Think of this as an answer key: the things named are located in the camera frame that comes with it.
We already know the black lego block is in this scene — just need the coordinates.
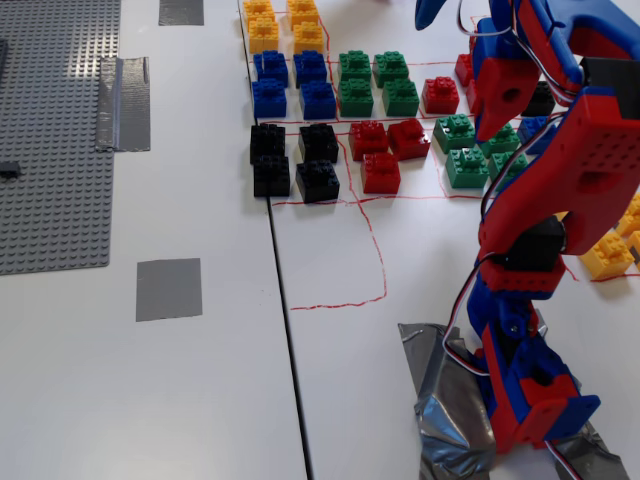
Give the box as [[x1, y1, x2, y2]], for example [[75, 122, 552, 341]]
[[298, 123, 340, 164], [252, 154, 292, 199], [294, 159, 342, 205], [521, 81, 557, 118], [249, 123, 287, 165]]

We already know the grey lego baseplate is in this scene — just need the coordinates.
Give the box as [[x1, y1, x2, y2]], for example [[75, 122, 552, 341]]
[[0, 0, 123, 276]]

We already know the blue plastic object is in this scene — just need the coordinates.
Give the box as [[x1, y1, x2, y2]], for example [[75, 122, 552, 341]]
[[414, 0, 455, 31]]

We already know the grey duct tape strip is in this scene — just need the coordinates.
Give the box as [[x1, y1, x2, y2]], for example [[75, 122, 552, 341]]
[[95, 56, 152, 153]]

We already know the blue lego block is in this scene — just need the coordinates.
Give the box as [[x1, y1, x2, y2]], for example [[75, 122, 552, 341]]
[[253, 49, 290, 87], [251, 78, 289, 120], [292, 49, 329, 89], [517, 115, 551, 151], [298, 79, 338, 121]]

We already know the crumpled silver duct tape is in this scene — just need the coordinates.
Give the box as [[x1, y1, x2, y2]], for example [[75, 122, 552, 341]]
[[398, 322, 631, 480]]

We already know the red blue gripper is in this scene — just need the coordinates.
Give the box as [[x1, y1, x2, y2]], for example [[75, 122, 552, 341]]
[[472, 18, 543, 143]]

